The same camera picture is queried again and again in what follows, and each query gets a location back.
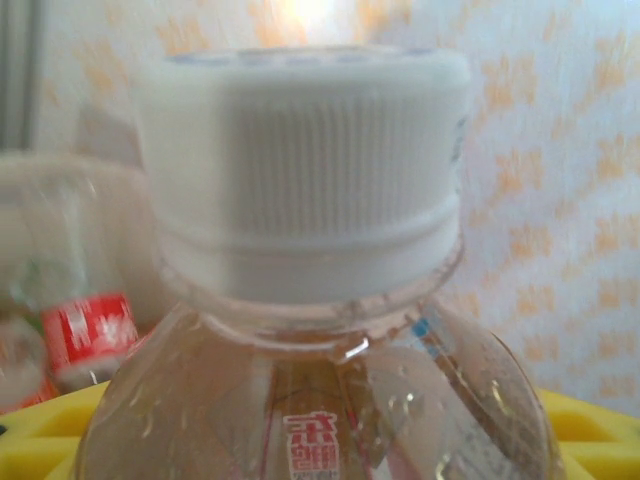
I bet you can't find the red yellow label bottle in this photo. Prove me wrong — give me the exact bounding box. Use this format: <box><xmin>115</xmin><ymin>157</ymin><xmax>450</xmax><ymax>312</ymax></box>
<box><xmin>74</xmin><ymin>43</ymin><xmax>569</xmax><ymax>480</ymax></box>

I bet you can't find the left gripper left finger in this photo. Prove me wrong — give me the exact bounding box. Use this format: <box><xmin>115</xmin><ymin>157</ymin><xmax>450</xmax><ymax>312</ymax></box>
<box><xmin>0</xmin><ymin>382</ymin><xmax>111</xmax><ymax>480</ymax></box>

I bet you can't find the aluminium frame post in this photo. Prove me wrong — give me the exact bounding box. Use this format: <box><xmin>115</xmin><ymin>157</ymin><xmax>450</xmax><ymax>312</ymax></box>
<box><xmin>0</xmin><ymin>0</ymin><xmax>45</xmax><ymax>151</ymax></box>

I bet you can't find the orange cap plastic bottle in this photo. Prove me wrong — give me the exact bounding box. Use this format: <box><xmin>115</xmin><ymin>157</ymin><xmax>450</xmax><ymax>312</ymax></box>
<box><xmin>0</xmin><ymin>317</ymin><xmax>59</xmax><ymax>416</ymax></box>

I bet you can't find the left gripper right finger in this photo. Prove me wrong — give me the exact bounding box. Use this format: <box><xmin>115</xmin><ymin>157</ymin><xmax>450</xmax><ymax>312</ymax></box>
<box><xmin>533</xmin><ymin>388</ymin><xmax>640</xmax><ymax>480</ymax></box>

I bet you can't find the red label cola bottle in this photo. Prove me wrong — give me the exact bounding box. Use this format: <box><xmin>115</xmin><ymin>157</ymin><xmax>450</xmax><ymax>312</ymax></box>
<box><xmin>9</xmin><ymin>164</ymin><xmax>144</xmax><ymax>399</ymax></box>

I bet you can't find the white bin with pink liner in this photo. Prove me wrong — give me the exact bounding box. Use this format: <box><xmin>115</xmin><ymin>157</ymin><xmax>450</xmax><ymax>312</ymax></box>
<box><xmin>0</xmin><ymin>97</ymin><xmax>166</xmax><ymax>341</ymax></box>

